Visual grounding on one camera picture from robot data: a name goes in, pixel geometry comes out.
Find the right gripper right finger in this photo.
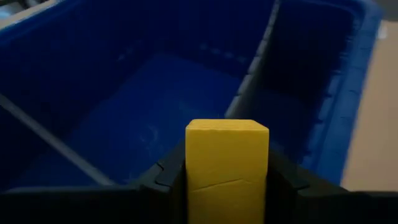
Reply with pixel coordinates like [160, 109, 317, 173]
[268, 149, 312, 224]

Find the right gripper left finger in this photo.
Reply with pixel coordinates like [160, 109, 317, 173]
[133, 142, 187, 224]

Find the yellow long rectangular block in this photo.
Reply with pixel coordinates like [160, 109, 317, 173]
[185, 119, 270, 224]

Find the blue plastic bin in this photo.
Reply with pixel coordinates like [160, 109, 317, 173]
[0, 0, 385, 194]

